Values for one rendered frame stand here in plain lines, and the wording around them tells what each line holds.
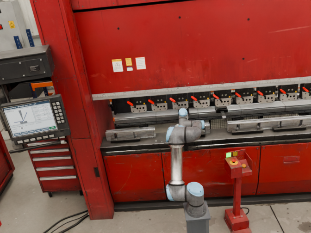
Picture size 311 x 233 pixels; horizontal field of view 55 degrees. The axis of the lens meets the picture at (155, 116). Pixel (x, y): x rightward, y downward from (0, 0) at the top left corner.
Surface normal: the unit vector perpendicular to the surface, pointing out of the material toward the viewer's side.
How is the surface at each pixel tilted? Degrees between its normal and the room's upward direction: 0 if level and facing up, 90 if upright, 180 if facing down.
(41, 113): 90
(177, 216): 0
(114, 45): 90
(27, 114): 90
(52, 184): 90
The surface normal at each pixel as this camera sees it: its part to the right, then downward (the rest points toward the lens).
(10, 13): 0.03, 0.46
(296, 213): -0.10, -0.88
